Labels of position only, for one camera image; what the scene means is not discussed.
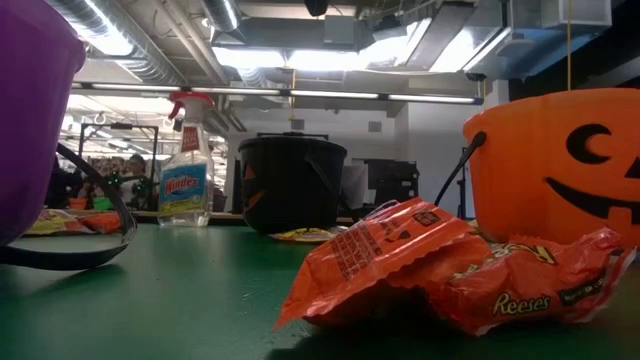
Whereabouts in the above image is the yellow Sour Patch candy pack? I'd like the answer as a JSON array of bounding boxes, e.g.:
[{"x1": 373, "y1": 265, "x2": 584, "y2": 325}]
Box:
[
  {"x1": 23, "y1": 208, "x2": 96, "y2": 237},
  {"x1": 268, "y1": 227, "x2": 341, "y2": 244}
]

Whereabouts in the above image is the orange Reese's candy pack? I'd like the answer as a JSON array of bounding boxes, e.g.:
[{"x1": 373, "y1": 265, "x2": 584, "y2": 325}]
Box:
[
  {"x1": 273, "y1": 196, "x2": 496, "y2": 332},
  {"x1": 422, "y1": 227, "x2": 637, "y2": 337}
]

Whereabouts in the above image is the black pumpkin face bucket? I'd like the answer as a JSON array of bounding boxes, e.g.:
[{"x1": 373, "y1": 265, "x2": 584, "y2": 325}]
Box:
[{"x1": 237, "y1": 131, "x2": 351, "y2": 236}]

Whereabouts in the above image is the black cabinet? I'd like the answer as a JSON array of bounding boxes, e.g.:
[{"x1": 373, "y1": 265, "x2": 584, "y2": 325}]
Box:
[{"x1": 364, "y1": 158, "x2": 421, "y2": 206}]

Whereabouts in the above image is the long ceiling light bar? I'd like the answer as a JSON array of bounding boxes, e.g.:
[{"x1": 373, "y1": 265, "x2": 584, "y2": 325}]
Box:
[{"x1": 71, "y1": 81, "x2": 485, "y2": 106}]

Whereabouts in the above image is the Windex spray bottle red trigger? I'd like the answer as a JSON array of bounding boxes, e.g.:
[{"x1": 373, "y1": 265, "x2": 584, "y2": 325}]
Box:
[{"x1": 157, "y1": 91, "x2": 216, "y2": 229}]

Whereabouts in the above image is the person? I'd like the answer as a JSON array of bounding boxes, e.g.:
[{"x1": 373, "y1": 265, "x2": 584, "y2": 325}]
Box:
[{"x1": 117, "y1": 152, "x2": 156, "y2": 211}]

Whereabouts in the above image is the green table mat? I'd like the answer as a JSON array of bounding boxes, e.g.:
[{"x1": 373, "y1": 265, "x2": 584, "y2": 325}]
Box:
[{"x1": 0, "y1": 222, "x2": 640, "y2": 360}]

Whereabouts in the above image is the orange pumpkin face bucket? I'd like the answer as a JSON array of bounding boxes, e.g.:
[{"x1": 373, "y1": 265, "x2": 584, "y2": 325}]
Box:
[{"x1": 433, "y1": 88, "x2": 640, "y2": 251}]

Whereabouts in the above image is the purple plastic bucket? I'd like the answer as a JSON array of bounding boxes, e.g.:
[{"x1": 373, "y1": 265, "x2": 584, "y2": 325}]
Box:
[{"x1": 0, "y1": 0, "x2": 139, "y2": 272}]

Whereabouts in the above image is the yellow hanging cord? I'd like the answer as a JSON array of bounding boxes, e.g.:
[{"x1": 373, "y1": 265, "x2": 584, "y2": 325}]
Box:
[
  {"x1": 565, "y1": 0, "x2": 573, "y2": 91},
  {"x1": 289, "y1": 69, "x2": 298, "y2": 121}
]

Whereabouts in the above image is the silver ventilation duct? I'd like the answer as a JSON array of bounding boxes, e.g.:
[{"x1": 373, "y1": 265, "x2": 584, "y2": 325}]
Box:
[{"x1": 44, "y1": 0, "x2": 187, "y2": 86}]

